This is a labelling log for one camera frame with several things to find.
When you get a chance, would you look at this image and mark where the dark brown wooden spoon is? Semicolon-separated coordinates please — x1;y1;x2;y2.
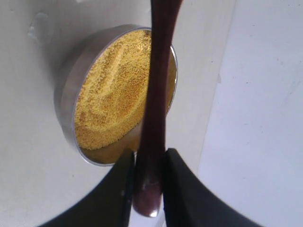
133;0;182;218

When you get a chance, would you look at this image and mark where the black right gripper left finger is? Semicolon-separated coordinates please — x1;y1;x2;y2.
42;148;135;227

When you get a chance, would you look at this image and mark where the stainless steel bowl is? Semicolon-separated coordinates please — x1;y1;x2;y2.
53;23;178;167

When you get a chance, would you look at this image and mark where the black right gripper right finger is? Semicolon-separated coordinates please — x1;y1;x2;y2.
163;148;258;227

